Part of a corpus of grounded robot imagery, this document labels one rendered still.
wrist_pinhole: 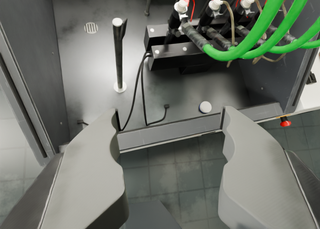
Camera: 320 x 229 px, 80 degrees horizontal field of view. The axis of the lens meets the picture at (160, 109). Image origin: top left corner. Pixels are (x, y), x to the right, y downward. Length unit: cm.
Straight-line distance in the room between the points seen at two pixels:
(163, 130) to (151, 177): 98
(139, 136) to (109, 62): 29
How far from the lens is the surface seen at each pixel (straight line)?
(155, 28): 57
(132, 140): 48
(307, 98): 71
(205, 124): 53
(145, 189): 146
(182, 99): 66
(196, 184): 155
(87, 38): 72
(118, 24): 35
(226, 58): 29
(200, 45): 35
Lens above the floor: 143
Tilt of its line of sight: 73 degrees down
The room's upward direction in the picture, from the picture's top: 39 degrees clockwise
